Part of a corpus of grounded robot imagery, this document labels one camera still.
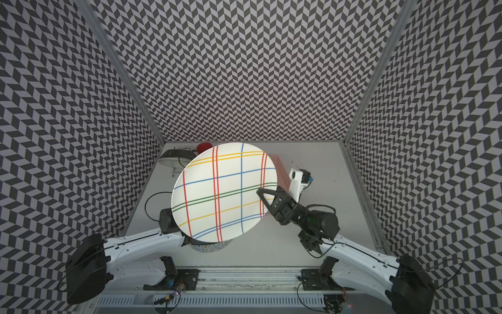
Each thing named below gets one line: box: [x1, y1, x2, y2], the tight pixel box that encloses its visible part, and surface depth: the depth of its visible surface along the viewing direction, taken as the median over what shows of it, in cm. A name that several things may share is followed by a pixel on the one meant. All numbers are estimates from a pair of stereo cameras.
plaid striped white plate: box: [171, 142, 278, 243], surface depth 43 cm
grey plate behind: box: [159, 149, 196, 159], surface depth 101 cm
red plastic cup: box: [196, 142, 214, 154], surface depth 108 cm
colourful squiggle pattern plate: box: [188, 238, 234, 253], surface depth 82 cm
